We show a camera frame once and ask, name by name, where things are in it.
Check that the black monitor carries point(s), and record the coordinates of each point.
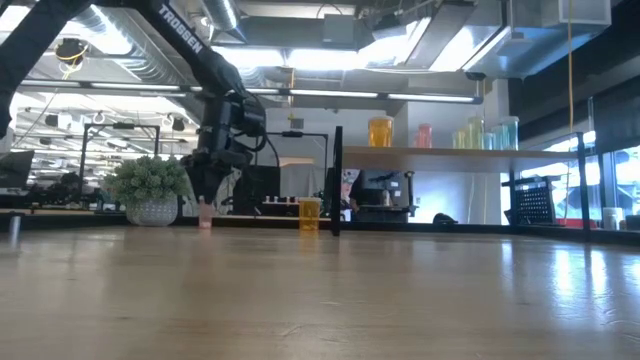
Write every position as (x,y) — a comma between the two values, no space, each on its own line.
(260,192)

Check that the black yellow ceiling reel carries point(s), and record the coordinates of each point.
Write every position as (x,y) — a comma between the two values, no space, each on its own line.
(71,50)

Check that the white cylinder container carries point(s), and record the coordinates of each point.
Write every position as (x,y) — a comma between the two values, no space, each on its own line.
(613,218)

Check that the pale draped cloth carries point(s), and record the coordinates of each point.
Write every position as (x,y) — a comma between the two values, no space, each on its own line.
(230,190)

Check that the dark monitor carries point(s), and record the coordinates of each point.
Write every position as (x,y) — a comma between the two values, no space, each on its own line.
(15,167)

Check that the long white light tube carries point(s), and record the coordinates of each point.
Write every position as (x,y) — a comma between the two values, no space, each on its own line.
(325,93)

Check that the grey ceiling junction box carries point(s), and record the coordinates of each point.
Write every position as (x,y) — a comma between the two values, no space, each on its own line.
(339,29)

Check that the black bag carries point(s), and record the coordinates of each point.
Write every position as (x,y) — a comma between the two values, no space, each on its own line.
(444,219)

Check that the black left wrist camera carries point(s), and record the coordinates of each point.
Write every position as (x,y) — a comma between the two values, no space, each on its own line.
(247,117)

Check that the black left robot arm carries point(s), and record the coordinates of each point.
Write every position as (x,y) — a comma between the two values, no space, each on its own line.
(185,37)

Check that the black desktop machine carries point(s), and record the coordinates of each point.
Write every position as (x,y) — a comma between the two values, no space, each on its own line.
(405,212)

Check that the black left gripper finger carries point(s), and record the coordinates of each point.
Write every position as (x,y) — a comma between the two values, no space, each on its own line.
(199,180)
(215,177)

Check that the black mesh panel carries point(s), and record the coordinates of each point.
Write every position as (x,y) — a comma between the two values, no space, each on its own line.
(535,202)

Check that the person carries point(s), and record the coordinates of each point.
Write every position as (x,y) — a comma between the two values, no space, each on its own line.
(370,187)

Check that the large orange medicine bottle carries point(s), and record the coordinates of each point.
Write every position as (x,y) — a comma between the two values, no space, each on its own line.
(309,214)
(381,131)

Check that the silver ceiling air duct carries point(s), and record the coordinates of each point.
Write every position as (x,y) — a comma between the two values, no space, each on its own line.
(222,17)

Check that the wooden shelf black frame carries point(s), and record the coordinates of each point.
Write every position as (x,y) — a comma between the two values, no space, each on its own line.
(450,159)

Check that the black metal gantry frame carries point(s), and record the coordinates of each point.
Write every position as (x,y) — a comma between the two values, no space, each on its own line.
(120,125)
(300,133)

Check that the dark container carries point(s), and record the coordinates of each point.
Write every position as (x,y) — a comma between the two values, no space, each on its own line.
(633,223)

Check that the green plant in white pot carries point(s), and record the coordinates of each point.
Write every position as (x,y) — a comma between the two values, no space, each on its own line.
(150,185)

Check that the black aluminium frame rail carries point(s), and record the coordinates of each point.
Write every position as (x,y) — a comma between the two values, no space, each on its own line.
(100,221)
(560,232)

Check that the grey short post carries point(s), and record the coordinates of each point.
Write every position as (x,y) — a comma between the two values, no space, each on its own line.
(15,227)

